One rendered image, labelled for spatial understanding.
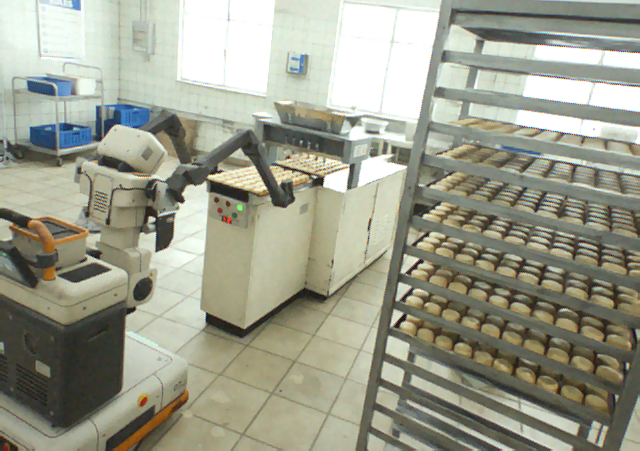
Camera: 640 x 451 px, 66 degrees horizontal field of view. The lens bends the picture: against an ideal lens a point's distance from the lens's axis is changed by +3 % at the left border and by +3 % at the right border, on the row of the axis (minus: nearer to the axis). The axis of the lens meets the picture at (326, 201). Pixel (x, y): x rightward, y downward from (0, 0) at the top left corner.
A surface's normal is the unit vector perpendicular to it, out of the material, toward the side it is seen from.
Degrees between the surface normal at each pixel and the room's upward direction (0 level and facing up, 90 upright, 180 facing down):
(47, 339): 90
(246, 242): 90
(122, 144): 47
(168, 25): 90
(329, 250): 90
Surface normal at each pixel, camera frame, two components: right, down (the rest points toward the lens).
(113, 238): -0.43, 0.05
